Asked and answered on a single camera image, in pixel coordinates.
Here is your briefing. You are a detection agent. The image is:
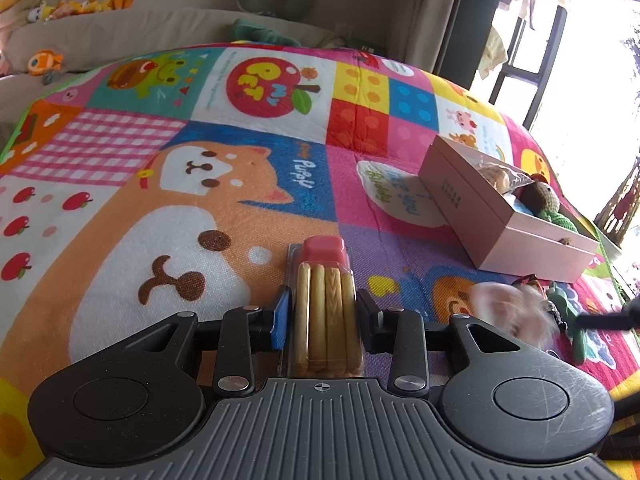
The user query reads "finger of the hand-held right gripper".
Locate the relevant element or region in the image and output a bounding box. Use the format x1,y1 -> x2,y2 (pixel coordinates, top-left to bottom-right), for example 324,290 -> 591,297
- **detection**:
575,295 -> 640,333

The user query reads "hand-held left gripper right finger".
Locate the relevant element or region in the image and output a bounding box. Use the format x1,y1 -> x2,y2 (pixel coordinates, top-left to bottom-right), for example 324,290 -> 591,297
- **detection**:
356,287 -> 551,398

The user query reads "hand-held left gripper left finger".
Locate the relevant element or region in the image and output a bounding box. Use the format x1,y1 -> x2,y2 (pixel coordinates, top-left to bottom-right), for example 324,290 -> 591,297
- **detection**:
116,285 -> 293,398

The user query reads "mint green toy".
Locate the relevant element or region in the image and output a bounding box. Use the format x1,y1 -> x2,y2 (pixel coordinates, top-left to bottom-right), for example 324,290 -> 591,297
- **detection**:
545,282 -> 601,366

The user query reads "biscuit stick pack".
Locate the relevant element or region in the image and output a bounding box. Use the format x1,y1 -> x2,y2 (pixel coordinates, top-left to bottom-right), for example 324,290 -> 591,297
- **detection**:
285,235 -> 367,379

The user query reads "pink fluffy pompom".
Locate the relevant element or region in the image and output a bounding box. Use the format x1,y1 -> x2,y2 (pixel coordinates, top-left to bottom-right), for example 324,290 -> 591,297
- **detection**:
470,282 -> 561,349

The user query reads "green crochet doll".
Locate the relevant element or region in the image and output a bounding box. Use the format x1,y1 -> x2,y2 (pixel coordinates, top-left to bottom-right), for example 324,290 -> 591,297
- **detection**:
515,180 -> 581,236

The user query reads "pink cardboard box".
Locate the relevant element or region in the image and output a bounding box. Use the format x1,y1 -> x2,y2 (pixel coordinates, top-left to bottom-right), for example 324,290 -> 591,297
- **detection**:
417,135 -> 601,285

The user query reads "bread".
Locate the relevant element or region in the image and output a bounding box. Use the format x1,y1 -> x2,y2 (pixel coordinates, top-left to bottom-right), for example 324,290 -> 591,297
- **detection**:
475,157 -> 534,196

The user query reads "wooden stick rack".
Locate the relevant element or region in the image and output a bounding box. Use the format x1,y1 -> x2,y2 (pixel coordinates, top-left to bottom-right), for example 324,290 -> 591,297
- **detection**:
594,152 -> 640,262

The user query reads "colourful cartoon play mat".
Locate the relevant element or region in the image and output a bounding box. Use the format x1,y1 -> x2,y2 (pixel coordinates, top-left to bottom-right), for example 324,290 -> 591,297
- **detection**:
0,42 -> 640,480

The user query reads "green cloth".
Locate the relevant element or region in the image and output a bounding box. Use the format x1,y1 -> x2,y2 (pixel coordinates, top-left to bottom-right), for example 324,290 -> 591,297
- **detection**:
230,19 -> 302,47

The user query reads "cream hanging cloth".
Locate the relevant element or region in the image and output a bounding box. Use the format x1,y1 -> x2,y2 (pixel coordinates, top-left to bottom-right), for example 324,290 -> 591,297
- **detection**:
477,25 -> 507,81

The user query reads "beige sofa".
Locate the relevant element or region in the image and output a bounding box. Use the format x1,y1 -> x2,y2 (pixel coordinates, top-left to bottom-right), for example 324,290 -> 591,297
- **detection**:
0,7 -> 351,122

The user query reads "beige curtain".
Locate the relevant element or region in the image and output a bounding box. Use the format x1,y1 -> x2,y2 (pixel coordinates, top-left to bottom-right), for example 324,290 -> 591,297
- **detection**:
404,0 -> 507,92

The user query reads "orange fish plush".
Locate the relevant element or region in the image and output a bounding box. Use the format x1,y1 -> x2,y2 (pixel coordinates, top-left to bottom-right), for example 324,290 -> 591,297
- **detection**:
27,49 -> 65,77

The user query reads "row of yellow plush toys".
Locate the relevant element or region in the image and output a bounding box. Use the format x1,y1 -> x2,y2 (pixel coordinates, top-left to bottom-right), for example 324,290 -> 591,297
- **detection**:
25,0 -> 136,24

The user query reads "black window frame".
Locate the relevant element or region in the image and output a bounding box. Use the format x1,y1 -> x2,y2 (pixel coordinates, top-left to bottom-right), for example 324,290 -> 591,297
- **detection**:
487,0 -> 572,132

